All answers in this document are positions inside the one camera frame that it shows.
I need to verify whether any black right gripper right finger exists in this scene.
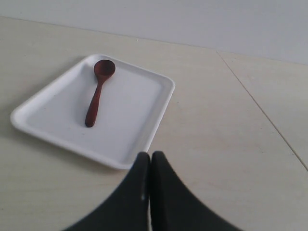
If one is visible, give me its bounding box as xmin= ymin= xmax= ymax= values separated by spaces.
xmin=149 ymin=151 xmax=240 ymax=231

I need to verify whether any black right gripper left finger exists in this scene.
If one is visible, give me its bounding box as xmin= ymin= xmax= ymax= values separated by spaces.
xmin=66 ymin=152 xmax=151 ymax=231

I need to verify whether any dark red wooden spoon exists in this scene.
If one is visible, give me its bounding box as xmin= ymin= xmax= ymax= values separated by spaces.
xmin=85 ymin=59 xmax=116 ymax=128

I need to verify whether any white plastic tray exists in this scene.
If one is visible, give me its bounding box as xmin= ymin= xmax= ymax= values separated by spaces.
xmin=11 ymin=54 xmax=175 ymax=169

